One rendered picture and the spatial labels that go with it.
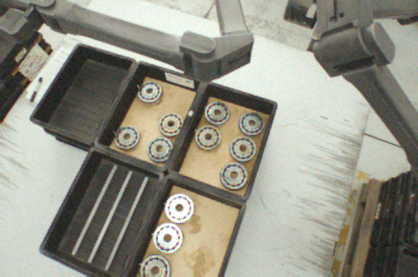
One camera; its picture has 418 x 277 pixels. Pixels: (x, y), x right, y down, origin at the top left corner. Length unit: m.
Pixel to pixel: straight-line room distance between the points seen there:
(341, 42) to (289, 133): 0.92
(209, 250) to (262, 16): 2.04
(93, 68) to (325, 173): 1.12
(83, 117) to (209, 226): 0.68
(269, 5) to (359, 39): 2.33
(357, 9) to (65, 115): 1.18
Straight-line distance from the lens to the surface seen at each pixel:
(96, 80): 1.44
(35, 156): 1.56
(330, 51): 0.53
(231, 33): 0.63
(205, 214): 1.15
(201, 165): 1.18
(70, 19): 0.74
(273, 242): 1.29
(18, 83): 2.24
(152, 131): 1.25
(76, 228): 1.25
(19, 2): 0.85
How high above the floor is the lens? 1.97
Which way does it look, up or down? 66 degrees down
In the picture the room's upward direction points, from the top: 4 degrees counter-clockwise
